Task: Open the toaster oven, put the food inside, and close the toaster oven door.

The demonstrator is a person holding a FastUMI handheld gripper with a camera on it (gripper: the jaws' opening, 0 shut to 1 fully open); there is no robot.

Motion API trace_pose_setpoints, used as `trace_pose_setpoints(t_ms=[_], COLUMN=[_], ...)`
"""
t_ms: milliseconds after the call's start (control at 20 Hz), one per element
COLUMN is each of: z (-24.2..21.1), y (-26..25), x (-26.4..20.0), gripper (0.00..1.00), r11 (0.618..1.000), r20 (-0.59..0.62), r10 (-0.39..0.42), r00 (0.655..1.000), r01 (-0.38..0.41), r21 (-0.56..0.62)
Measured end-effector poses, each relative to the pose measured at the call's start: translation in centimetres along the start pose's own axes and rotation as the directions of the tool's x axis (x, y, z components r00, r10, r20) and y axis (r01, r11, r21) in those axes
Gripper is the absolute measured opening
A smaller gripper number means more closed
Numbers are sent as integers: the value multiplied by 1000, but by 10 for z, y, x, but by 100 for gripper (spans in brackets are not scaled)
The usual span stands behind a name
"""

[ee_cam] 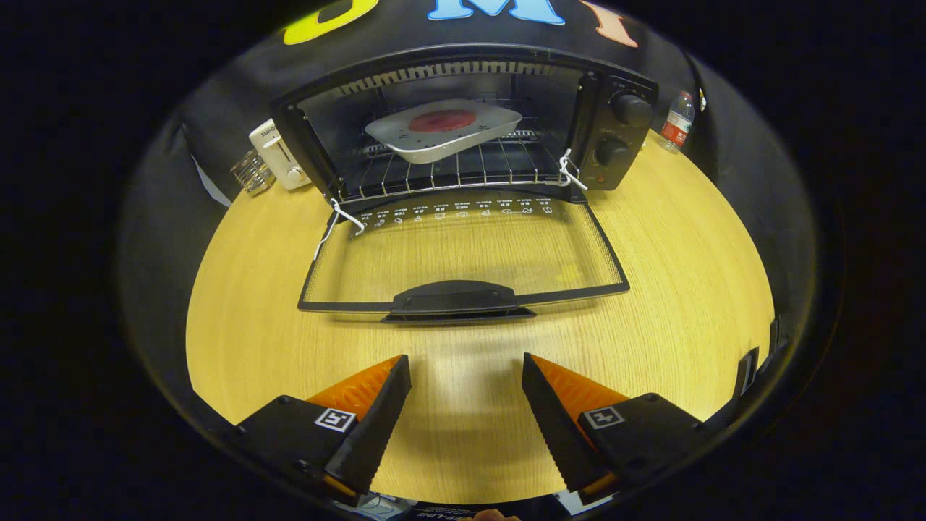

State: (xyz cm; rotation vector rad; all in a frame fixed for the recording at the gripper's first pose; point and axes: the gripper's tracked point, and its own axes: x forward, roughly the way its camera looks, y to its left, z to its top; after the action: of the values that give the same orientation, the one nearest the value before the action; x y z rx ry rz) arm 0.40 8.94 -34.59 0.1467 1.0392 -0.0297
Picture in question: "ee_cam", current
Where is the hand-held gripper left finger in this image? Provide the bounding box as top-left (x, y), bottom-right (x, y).
top-left (231, 355), bottom-right (413, 507)

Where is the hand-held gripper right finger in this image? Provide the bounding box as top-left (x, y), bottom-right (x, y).
top-left (522, 352), bottom-right (713, 507)

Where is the oven wire rack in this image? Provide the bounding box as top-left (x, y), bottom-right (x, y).
top-left (340, 130), bottom-right (579, 203)

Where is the white bread toaster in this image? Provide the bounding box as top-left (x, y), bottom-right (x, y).
top-left (248, 119), bottom-right (313, 191)

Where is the pink ham slice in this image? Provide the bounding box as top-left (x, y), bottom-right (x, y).
top-left (409, 109), bottom-right (477, 133)

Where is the black toaster oven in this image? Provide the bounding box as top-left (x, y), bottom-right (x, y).
top-left (269, 43), bottom-right (660, 324)

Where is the dark printed clothing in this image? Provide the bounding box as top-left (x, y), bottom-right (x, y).
top-left (409, 498), bottom-right (558, 521)

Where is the wire mesh holder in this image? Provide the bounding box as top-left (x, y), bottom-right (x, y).
top-left (230, 150), bottom-right (276, 196)

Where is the clear water bottle red label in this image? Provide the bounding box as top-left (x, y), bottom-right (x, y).
top-left (658, 90), bottom-right (696, 154)

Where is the white food tray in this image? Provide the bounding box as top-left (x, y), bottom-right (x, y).
top-left (364, 98), bottom-right (523, 165)

